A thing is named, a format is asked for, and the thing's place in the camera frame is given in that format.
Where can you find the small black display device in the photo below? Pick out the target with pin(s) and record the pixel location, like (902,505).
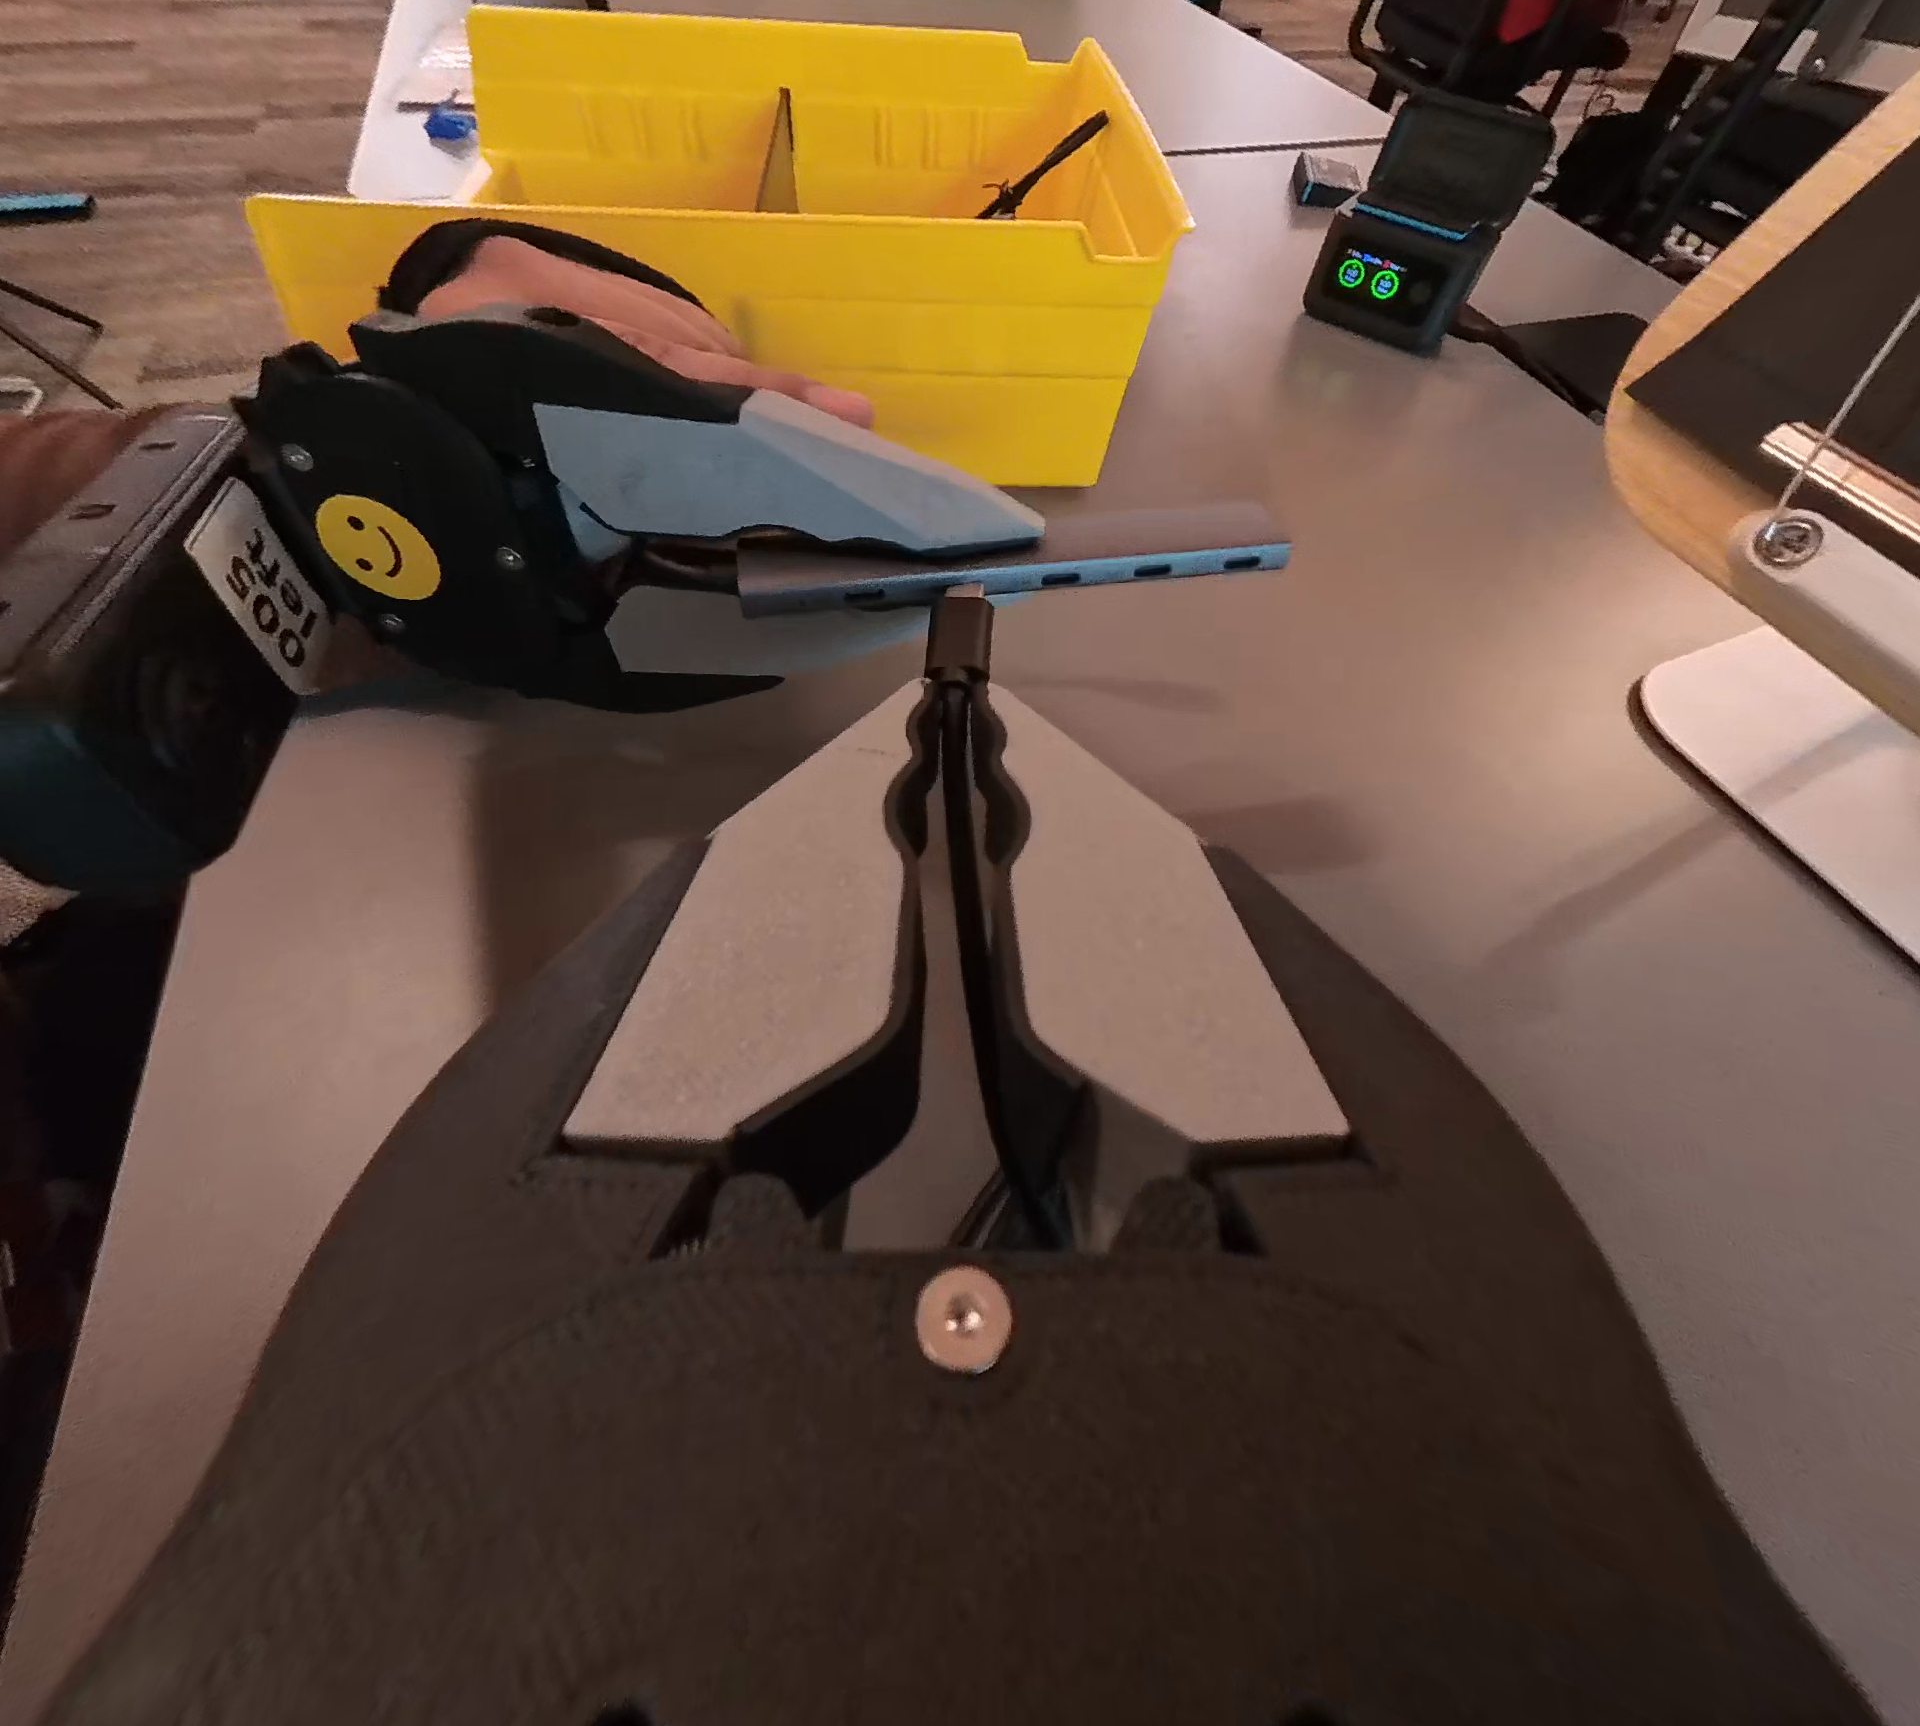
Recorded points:
(1373,285)

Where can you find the person's left hand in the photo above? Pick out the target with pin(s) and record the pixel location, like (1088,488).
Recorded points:
(629,300)

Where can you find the white tray with adapter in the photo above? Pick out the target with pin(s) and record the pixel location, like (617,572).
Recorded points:
(1800,736)

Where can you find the yellow plastic bin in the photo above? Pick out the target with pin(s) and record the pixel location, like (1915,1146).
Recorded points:
(931,316)

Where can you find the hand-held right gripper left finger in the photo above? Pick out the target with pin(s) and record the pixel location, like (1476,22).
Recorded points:
(750,1005)

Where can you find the small blue object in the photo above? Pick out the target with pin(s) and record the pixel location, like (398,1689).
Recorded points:
(445,122)

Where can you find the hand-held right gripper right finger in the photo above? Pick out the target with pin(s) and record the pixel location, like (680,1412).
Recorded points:
(1186,1005)

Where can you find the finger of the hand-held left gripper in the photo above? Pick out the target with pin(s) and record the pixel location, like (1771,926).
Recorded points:
(660,691)
(781,480)

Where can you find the small black blue-edged box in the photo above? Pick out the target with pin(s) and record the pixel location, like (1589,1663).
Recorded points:
(1328,178)

